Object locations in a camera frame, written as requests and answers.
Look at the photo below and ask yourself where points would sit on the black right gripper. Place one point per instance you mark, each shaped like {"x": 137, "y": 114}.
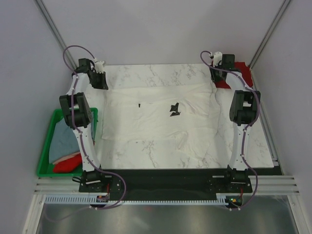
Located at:
{"x": 213, "y": 68}

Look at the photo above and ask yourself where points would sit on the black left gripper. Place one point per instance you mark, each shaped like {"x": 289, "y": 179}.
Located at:
{"x": 103, "y": 85}

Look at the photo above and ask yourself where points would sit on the white t shirt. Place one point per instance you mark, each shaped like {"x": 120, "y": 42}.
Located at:
{"x": 187, "y": 114}

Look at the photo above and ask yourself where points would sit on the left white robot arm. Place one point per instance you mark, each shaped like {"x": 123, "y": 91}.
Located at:
{"x": 78, "y": 115}

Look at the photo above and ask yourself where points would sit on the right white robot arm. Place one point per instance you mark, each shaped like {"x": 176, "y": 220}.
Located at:
{"x": 244, "y": 109}

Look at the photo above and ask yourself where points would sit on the folded red t shirt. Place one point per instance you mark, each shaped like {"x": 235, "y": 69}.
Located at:
{"x": 246, "y": 74}

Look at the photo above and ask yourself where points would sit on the grey-blue t shirt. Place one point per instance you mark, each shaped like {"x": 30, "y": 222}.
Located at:
{"x": 63, "y": 142}

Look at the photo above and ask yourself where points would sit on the pink t shirt in bin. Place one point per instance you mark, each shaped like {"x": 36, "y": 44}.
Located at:
{"x": 64, "y": 158}

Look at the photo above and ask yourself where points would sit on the red t shirt in bin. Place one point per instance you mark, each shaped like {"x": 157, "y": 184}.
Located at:
{"x": 68, "y": 165}

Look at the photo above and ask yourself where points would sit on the green plastic bin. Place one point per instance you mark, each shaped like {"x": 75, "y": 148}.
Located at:
{"x": 44, "y": 168}

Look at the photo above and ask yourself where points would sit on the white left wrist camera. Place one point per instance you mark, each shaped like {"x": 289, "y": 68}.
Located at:
{"x": 99, "y": 66}

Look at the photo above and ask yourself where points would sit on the right aluminium corner post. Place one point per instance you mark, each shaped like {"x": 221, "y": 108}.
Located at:
{"x": 270, "y": 31}

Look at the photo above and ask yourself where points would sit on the aluminium corner post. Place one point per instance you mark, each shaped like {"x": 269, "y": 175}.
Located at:
{"x": 54, "y": 30}
{"x": 270, "y": 31}

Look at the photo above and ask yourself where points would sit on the left aluminium corner post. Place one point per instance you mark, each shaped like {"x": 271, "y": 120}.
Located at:
{"x": 54, "y": 30}

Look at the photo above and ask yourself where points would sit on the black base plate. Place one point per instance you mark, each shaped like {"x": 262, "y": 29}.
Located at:
{"x": 114, "y": 181}

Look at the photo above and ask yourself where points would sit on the aluminium frame rail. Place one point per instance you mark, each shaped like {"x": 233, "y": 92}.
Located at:
{"x": 263, "y": 185}

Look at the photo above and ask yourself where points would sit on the white slotted cable duct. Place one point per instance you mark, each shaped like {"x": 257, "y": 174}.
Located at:
{"x": 140, "y": 200}

